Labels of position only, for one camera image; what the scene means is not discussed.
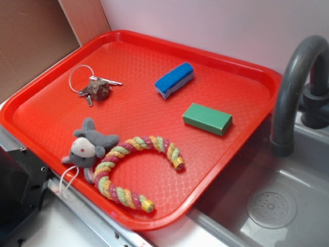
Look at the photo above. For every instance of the green rectangular block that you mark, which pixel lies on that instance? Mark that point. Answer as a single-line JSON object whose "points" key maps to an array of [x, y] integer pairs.
{"points": [[207, 119]]}

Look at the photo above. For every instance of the red plastic tray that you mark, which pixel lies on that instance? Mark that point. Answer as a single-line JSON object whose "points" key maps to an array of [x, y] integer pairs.
{"points": [[45, 113]]}

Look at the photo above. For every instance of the blue sponge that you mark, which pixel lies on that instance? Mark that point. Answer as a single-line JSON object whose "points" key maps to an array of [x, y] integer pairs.
{"points": [[174, 80]]}

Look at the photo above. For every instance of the brown rock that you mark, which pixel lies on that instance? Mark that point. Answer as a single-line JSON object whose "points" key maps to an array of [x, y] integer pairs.
{"points": [[99, 90]]}

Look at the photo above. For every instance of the grey plush toy animal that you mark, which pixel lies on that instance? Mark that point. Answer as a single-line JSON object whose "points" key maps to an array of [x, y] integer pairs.
{"points": [[89, 146]]}

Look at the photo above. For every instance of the grey plastic sink basin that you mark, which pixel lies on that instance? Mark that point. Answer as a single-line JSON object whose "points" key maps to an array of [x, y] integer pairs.
{"points": [[221, 209]]}

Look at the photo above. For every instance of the sink drain strainer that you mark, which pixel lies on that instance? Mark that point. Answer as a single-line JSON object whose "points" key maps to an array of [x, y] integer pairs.
{"points": [[271, 207]]}

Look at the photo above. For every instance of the grey curved faucet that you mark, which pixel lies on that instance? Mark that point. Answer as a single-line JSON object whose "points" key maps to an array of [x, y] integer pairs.
{"points": [[304, 88]]}

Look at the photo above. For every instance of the brown cardboard panel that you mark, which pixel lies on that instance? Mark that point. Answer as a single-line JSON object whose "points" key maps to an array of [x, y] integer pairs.
{"points": [[35, 35]]}

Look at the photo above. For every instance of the multicolour braided rope toy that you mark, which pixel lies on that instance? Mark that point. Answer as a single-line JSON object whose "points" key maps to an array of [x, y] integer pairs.
{"points": [[123, 196]]}

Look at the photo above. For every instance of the silver keys on ring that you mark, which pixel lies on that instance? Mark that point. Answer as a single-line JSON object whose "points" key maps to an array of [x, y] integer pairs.
{"points": [[79, 79]]}

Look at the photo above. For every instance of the black metal mount bracket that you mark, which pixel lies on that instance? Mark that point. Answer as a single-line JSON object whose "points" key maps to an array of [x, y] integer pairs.
{"points": [[24, 179]]}

